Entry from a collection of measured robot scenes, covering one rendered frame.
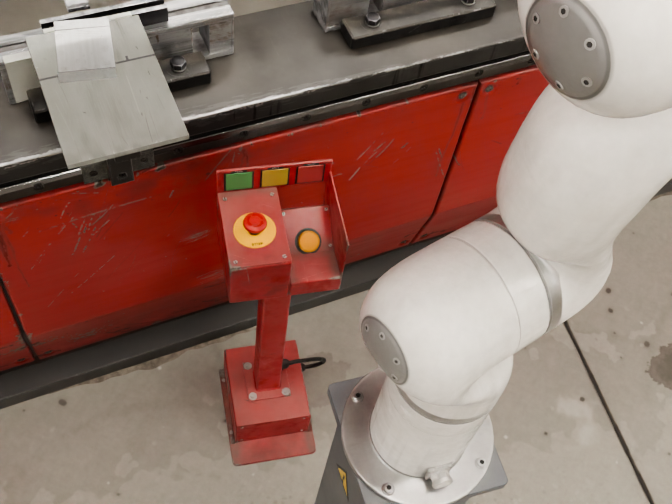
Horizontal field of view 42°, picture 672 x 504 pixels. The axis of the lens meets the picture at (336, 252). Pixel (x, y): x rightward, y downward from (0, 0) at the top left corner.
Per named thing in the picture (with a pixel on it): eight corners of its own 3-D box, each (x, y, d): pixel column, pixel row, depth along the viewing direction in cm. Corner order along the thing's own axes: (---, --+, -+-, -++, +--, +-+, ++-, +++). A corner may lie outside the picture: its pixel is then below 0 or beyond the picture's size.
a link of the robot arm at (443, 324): (526, 388, 94) (607, 274, 74) (387, 479, 87) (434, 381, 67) (456, 302, 99) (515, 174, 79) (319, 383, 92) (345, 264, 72)
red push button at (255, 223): (244, 243, 149) (245, 231, 146) (241, 223, 151) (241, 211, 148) (268, 240, 150) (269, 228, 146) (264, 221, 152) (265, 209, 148)
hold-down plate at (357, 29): (351, 50, 161) (353, 38, 159) (339, 30, 164) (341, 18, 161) (493, 16, 170) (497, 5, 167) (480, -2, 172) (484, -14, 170)
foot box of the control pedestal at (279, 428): (233, 467, 207) (233, 449, 197) (218, 370, 220) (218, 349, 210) (316, 453, 211) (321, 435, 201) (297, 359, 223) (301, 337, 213)
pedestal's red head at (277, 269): (229, 304, 155) (229, 249, 140) (217, 228, 163) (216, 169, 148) (340, 290, 159) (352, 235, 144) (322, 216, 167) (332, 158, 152)
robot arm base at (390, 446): (515, 486, 108) (564, 431, 92) (368, 528, 103) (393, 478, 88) (459, 348, 117) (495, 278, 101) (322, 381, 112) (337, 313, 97)
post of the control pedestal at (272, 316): (256, 392, 205) (265, 273, 159) (253, 370, 208) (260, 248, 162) (279, 388, 206) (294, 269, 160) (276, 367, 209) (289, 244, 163)
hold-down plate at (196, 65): (36, 125, 145) (33, 113, 142) (28, 101, 147) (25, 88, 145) (212, 83, 153) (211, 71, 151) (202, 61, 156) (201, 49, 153)
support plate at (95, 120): (68, 169, 127) (67, 165, 126) (26, 42, 139) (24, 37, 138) (189, 139, 132) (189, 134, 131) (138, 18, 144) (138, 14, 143)
